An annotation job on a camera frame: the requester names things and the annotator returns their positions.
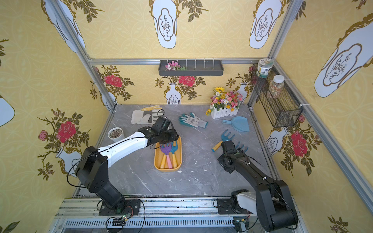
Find black wire mesh basket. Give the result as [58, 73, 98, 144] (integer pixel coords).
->
[247, 64, 303, 128]

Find purple rake pink handle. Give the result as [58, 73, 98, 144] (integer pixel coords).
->
[160, 143, 173, 169]

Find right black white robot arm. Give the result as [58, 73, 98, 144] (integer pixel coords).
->
[218, 141, 299, 232]

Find beige grey work glove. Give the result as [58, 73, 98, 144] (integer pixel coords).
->
[131, 105, 165, 125]

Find jar with patterned label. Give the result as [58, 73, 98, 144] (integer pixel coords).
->
[256, 58, 274, 78]

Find teal white garden glove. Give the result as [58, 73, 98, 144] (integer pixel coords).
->
[179, 112, 208, 128]

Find light blue plastic dustpan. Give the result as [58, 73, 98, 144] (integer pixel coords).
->
[222, 116, 250, 133]

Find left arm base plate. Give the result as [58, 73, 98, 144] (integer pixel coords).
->
[99, 199, 142, 216]

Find teal rake yellow handle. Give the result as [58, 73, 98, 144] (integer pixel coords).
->
[211, 130, 235, 152]
[160, 154, 167, 170]
[171, 141, 178, 169]

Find yellow plastic storage tray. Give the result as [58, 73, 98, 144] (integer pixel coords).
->
[154, 138, 183, 172]

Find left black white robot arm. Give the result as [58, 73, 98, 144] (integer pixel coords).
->
[74, 116, 179, 211]

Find flower bouquet white fence box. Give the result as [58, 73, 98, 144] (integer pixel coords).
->
[206, 87, 243, 119]

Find aluminium front rail frame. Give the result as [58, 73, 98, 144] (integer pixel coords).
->
[48, 197, 309, 233]

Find grey wall shelf tray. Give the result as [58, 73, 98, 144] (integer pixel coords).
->
[158, 59, 224, 76]

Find clear bottle colourful beads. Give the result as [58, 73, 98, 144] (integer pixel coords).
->
[267, 75, 285, 99]

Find small pink flower plant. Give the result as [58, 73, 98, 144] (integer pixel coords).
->
[165, 61, 186, 71]

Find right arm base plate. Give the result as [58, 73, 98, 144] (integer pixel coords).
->
[217, 198, 242, 215]

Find white pot with pebbles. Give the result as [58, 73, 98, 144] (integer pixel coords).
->
[107, 127, 125, 142]

